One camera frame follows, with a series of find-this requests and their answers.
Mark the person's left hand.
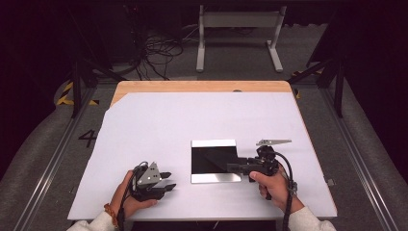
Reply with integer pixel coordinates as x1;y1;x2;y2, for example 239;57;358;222
110;169;159;219

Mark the left hand-held gripper cable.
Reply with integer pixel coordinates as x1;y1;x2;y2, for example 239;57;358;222
115;161;149;231

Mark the tangle of black cables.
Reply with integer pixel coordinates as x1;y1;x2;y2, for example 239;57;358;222
136;32;186;81

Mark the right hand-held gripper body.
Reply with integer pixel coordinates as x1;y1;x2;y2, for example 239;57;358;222
237;138;293;178

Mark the black metal stand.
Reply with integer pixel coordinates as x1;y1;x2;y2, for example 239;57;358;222
68;9;128;119
288;57;346;118

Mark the person's dark clothing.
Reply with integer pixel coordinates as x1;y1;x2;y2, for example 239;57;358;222
131;220;277;231

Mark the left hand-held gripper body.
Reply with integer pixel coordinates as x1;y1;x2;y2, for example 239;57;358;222
130;161;167;203

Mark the white metal desk frame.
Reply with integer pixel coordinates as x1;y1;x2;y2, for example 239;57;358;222
195;4;288;73

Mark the aluminium floor rail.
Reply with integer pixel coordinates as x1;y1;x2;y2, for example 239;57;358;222
320;86;398;231
13;86;97;231

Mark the person's right hand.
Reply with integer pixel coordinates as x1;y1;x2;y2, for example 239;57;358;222
248;169;306;214

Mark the orange bead bracelet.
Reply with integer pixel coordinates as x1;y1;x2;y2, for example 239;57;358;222
103;202;119;227

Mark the hand-held gripper cable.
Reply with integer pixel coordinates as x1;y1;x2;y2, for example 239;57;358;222
115;161;149;231
273;150;298;231

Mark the white table cover sheet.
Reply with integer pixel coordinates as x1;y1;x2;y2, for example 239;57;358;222
67;91;338;221

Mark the right hand-held gripper cable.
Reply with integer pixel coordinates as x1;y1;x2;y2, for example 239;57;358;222
273;150;298;231

